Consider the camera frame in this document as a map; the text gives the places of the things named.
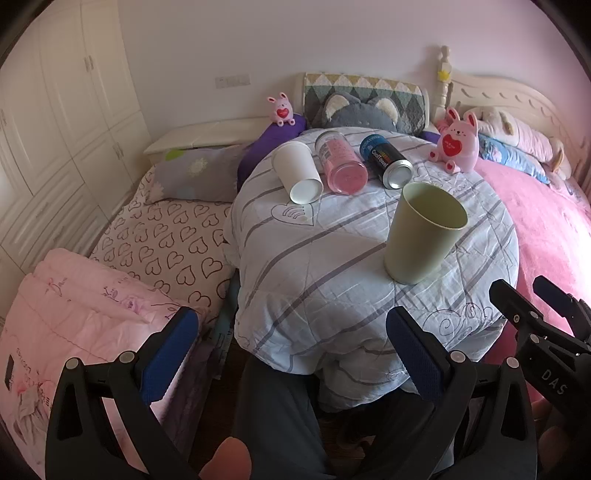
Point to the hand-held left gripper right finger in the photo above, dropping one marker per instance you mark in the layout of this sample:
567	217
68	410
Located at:
415	357

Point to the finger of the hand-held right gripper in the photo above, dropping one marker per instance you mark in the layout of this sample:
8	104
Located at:
512	302
549	287

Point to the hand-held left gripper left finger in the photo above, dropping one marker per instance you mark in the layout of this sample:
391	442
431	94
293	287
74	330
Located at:
167	355

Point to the pale green cup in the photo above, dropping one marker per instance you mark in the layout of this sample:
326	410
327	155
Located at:
415	249

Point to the clear pink plastic cup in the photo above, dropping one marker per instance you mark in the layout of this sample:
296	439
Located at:
342	168

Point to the white paper cup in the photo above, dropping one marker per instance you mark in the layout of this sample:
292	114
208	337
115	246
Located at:
295	166

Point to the person's left hand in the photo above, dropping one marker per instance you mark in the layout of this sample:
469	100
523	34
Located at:
227	461

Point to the pink fluffy blanket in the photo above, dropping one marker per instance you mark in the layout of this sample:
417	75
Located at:
540	230

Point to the folded pink floral quilt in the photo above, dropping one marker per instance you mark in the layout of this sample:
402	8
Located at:
83	314

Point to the heart print bed sheet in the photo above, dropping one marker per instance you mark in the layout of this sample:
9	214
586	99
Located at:
171	244

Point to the person's grey trousered legs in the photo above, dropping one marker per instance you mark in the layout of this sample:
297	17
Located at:
277	424

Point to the blue printed pillow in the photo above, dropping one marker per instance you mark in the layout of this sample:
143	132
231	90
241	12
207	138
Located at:
512	157

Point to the striped pale blue quilt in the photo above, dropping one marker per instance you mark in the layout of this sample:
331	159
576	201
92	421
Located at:
323	258

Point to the white and pink plush toy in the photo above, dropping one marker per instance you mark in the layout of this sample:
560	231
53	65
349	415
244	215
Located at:
512	127

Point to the large pink bunny toy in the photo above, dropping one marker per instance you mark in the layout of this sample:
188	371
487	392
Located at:
455	143

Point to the grey floral pillow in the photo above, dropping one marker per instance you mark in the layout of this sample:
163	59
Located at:
198	173

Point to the blue and black can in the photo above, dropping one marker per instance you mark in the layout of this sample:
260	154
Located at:
383	154

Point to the cream wooden bed headboard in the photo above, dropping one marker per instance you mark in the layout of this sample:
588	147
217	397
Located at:
503	92

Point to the diamond patterned quilted cushion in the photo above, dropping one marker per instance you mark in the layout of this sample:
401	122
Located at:
411	104

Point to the white low bed headboard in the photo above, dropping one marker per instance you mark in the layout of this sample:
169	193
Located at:
207	131

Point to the purple pillow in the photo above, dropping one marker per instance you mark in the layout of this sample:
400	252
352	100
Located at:
272	138

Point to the grey cat plush pillow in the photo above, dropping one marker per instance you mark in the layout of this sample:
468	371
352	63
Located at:
351	115

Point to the white wardrobe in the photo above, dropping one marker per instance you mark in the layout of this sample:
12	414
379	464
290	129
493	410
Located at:
60	129

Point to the small pink bunny toy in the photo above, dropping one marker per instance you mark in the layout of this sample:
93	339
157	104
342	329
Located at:
282	110

